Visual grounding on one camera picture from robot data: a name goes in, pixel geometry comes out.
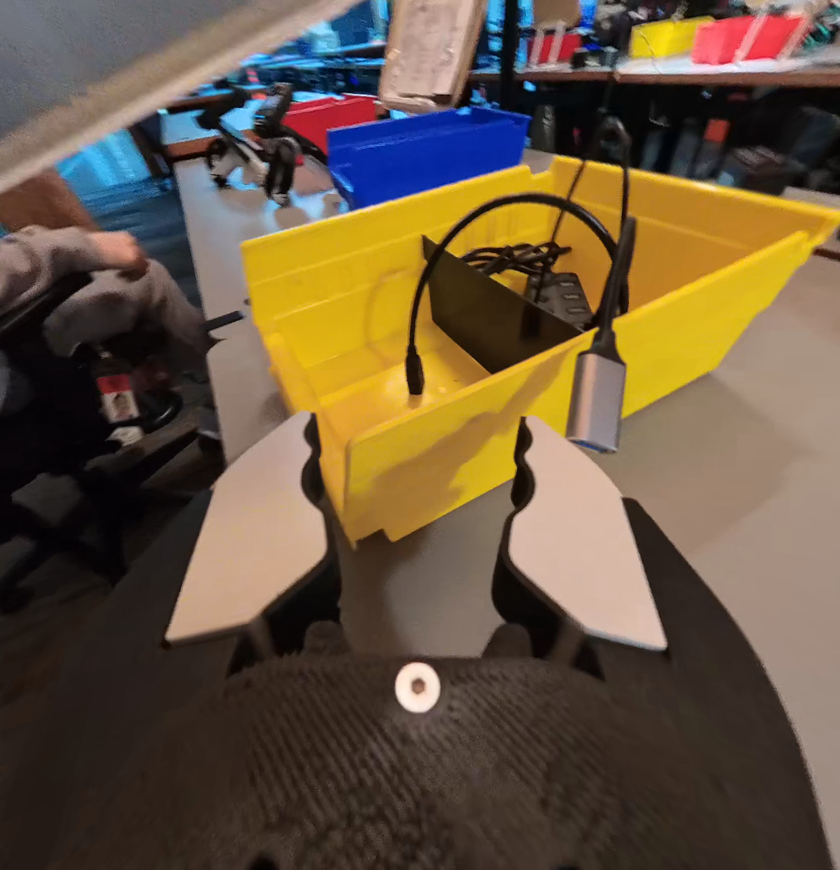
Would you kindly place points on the black and white tool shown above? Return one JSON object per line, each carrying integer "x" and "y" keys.
{"x": 274, "y": 153}

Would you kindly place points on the background table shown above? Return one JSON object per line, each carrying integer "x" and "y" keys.
{"x": 732, "y": 73}

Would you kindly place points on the grey desk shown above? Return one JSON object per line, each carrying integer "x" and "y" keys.
{"x": 746, "y": 489}

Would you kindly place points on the red plastic bin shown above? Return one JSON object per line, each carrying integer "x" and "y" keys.
{"x": 311, "y": 119}

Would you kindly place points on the hanging badge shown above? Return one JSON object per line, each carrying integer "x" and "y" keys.
{"x": 117, "y": 397}

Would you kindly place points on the black pole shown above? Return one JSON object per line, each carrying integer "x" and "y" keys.
{"x": 510, "y": 54}

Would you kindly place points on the blue plastic bin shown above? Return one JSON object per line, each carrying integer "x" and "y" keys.
{"x": 420, "y": 153}

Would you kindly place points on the yellow plastic bin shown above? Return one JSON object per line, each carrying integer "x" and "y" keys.
{"x": 685, "y": 346}

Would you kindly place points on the grey panel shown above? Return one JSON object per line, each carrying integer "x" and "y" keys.
{"x": 87, "y": 68}

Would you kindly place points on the wide red bin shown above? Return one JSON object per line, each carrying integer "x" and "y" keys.
{"x": 749, "y": 39}

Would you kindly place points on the black USB hub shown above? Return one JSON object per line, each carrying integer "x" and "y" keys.
{"x": 563, "y": 296}

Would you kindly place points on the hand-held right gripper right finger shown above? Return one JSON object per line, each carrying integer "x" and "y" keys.
{"x": 576, "y": 544}

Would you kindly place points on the small red bin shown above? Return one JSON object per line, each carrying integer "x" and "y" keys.
{"x": 556, "y": 47}

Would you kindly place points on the small yellow bin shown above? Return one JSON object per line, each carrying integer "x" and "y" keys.
{"x": 668, "y": 37}

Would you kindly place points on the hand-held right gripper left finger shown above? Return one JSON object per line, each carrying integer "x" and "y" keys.
{"x": 250, "y": 537}

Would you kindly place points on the black bin divider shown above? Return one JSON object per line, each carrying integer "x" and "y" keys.
{"x": 481, "y": 319}

